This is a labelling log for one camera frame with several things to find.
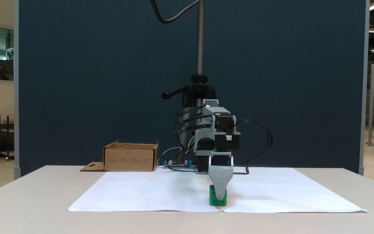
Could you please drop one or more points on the blue circuit board, red LED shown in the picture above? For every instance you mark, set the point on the blue circuit board, red LED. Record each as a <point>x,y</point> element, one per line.
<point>179,165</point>

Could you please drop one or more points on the black camera stand pole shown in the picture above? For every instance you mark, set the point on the black camera stand pole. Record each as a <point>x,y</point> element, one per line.
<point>200,48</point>

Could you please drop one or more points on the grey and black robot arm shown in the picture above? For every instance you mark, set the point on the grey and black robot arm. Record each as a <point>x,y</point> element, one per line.
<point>213,112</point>

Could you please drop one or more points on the dark blue partition panel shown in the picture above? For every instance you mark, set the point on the dark blue partition panel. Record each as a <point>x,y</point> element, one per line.
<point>76,81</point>

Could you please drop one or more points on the green die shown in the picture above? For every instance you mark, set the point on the green die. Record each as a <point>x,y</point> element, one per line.
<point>212,196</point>

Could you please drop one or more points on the white paper sheet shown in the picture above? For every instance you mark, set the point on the white paper sheet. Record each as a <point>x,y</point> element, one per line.
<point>148,191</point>

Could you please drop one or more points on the brown cardboard box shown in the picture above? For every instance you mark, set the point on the brown cardboard box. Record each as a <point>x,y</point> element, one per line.
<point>130,159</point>

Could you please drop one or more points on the black shelf cart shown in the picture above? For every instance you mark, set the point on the black shelf cart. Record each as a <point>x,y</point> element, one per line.
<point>7,136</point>

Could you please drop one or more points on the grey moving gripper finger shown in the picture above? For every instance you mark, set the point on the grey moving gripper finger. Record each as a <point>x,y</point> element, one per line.
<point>221,177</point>

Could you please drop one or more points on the wall window frame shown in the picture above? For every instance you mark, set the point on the wall window frame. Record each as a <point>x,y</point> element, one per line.
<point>3,48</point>

